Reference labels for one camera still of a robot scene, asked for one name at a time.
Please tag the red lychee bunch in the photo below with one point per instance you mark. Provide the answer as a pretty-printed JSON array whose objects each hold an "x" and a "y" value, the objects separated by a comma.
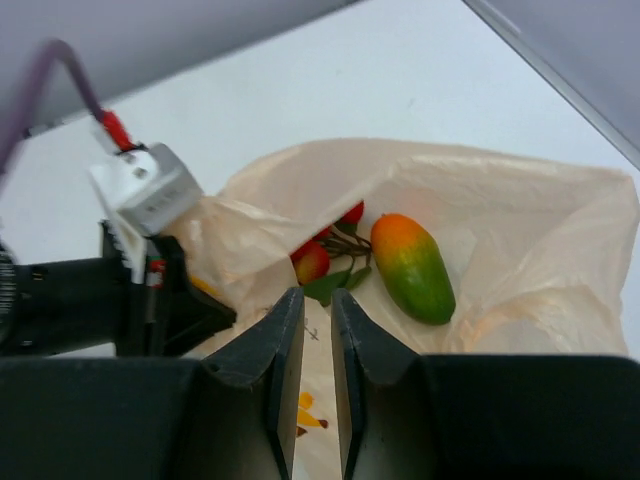
[{"x": 336, "y": 257}]

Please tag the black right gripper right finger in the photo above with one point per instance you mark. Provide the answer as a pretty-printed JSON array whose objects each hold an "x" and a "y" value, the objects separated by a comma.
[{"x": 405, "y": 415}]

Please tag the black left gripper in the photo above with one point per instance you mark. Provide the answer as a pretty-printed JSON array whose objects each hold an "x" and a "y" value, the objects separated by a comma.
[{"x": 57, "y": 307}]

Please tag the aluminium table frame rail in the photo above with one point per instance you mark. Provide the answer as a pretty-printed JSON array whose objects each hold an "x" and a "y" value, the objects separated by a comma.
[{"x": 588, "y": 51}]

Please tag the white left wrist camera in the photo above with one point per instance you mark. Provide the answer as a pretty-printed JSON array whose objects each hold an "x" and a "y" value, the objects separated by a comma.
[{"x": 142, "y": 192}]

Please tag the orange green fake mango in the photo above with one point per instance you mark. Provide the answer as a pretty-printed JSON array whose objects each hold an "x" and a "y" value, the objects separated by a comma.
[{"x": 412, "y": 269}]

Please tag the translucent banana print plastic bag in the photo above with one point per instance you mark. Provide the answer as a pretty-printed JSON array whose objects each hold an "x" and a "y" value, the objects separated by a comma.
[{"x": 537, "y": 252}]

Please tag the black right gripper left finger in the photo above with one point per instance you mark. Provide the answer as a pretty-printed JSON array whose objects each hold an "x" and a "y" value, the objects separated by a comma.
[{"x": 231, "y": 415}]

